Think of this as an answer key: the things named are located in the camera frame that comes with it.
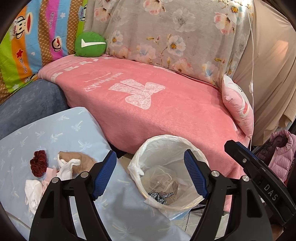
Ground pink cleaning cloth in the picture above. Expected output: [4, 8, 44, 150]
[41, 167, 57, 194]

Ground beige tulle mesh fabric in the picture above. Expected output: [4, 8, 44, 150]
[147, 166, 178, 196]

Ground white translucent wipe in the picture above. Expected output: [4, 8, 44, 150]
[25, 180, 43, 214]

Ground white small cloth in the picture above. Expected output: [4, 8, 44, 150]
[57, 154, 81, 181]

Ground white-lined trash bin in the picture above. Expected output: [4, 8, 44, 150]
[128, 135, 208, 220]

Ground pink puffer jacket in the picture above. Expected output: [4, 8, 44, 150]
[255, 130, 295, 184]

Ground dark red velvet scrunchie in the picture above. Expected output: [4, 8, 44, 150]
[30, 150, 48, 178]

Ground tan nylon sock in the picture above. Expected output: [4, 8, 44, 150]
[58, 151, 96, 174]

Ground leopard print fabric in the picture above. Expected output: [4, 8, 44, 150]
[149, 192, 175, 205]

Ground pink cartoon small pillow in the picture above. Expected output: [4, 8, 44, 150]
[221, 75, 254, 138]

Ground blue-grey plush cushion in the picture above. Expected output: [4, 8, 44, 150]
[1, 79, 69, 138]

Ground beige curtain fabric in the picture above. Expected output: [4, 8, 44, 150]
[232, 1, 295, 146]

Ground pink towel blanket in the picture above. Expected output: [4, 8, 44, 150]
[37, 54, 251, 212]

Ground grey floral bed sheet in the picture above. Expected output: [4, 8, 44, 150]
[84, 0, 254, 86]

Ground green round check-mark pillow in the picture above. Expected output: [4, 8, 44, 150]
[74, 32, 107, 57]

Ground colourful monkey cartoon pillow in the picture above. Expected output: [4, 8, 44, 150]
[1, 0, 88, 102]

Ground white hanging cable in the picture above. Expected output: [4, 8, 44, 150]
[245, 6, 255, 147]

